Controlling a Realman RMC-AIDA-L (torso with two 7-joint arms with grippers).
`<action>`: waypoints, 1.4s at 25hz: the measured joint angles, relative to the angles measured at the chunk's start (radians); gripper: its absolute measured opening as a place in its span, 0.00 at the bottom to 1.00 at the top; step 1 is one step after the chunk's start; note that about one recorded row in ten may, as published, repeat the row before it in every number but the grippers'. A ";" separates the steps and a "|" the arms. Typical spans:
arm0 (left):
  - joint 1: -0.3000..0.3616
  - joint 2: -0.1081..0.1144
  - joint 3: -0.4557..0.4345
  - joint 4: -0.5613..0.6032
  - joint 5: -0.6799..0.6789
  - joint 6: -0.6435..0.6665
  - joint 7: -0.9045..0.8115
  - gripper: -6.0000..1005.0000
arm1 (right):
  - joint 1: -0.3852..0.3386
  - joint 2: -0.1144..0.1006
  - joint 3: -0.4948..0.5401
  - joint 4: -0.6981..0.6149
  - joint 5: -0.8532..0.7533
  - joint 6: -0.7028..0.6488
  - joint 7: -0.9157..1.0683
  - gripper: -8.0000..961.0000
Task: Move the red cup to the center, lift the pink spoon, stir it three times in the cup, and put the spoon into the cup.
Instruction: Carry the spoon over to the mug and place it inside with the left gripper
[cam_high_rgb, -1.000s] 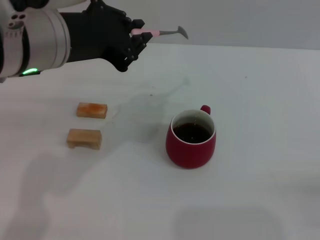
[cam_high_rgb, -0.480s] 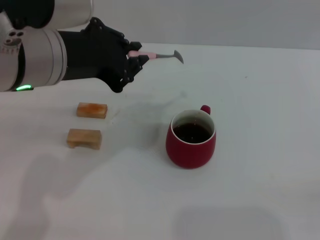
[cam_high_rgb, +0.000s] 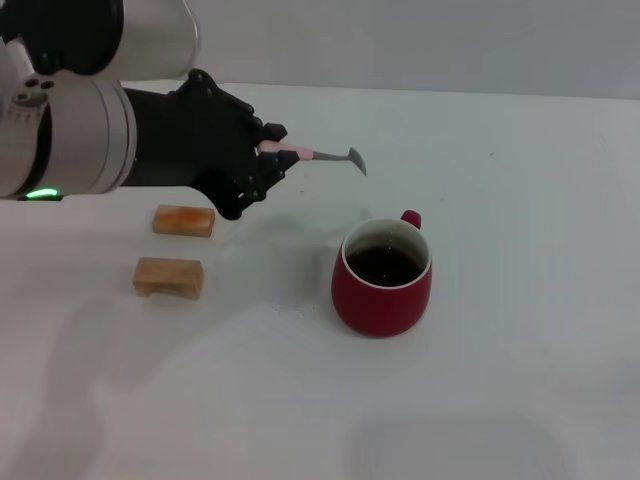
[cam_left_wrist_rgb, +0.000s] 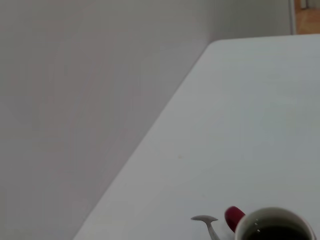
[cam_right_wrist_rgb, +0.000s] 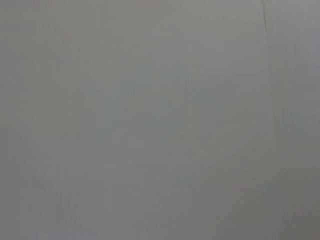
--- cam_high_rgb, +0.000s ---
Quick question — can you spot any dark coffee liquid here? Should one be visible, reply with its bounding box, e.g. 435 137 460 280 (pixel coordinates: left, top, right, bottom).
346 244 426 289

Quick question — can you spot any notched plain wooden block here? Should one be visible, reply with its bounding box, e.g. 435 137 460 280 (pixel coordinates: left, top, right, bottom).
132 256 206 301

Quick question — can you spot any red ceramic cup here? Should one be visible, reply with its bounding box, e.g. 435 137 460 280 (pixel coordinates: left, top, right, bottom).
331 209 434 340

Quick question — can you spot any orange stained wooden block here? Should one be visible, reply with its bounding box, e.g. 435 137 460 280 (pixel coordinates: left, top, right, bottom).
152 203 218 239

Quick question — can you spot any pink handled metal spoon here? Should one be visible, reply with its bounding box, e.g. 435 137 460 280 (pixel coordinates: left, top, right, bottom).
257 141 370 176

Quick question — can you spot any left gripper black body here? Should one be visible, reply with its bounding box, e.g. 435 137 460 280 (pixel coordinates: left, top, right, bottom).
119 68 257 205

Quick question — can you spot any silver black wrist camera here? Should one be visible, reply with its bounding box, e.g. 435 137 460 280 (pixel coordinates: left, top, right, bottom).
0 0 202 81

